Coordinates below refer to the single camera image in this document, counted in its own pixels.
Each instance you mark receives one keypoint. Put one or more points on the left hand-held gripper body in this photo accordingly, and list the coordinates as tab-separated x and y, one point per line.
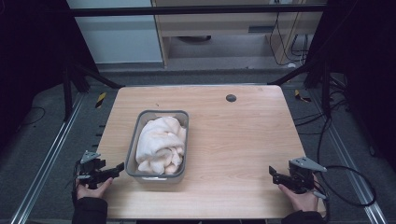
92	165

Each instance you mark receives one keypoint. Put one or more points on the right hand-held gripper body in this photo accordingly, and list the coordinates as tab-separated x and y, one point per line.
303	177

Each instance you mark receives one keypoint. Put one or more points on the person's left hand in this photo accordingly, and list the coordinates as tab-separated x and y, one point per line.
93	191

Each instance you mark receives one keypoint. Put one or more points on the person's right hand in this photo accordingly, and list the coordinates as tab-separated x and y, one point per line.
300	200

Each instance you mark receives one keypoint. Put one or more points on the grey plastic basket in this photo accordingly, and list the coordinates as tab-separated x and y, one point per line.
132	155

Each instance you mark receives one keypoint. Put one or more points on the white towel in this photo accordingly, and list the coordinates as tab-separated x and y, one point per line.
158	144

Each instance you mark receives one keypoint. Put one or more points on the yellow black striped tape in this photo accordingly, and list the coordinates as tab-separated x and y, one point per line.
100	100
300	95

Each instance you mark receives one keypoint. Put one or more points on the black metal stand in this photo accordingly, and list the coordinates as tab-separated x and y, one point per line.
325	90
67	93

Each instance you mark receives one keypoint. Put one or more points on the white plug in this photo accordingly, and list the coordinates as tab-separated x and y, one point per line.
291	65

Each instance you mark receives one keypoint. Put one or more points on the black curtain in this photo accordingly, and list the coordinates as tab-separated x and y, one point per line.
367	77
31	62

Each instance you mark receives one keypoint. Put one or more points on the white cabinet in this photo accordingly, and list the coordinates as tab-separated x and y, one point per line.
118	40

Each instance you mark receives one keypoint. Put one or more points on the light wooden desk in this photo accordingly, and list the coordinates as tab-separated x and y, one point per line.
218	25

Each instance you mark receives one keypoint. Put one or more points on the aluminium floor rail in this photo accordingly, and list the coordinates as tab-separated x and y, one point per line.
46	161
348	158

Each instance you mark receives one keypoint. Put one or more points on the black horizontal frame bar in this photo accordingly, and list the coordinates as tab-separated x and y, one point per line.
186	10

